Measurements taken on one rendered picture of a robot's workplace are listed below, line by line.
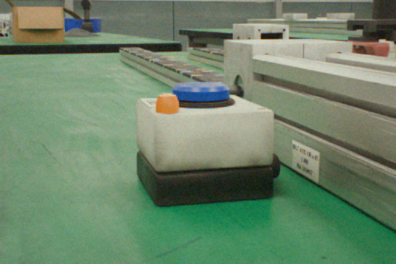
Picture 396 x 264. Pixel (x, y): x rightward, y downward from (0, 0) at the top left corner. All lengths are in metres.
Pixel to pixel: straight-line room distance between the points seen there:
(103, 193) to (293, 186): 0.13
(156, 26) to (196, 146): 11.66
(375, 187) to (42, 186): 0.23
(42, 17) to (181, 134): 2.37
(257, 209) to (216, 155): 0.04
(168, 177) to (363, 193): 0.12
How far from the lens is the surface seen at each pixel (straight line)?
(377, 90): 0.37
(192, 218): 0.38
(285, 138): 0.50
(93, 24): 4.18
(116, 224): 0.37
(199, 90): 0.41
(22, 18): 2.73
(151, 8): 12.02
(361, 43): 0.78
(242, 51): 0.59
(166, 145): 0.39
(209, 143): 0.40
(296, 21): 4.38
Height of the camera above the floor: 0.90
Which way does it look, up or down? 9 degrees down
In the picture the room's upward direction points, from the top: straight up
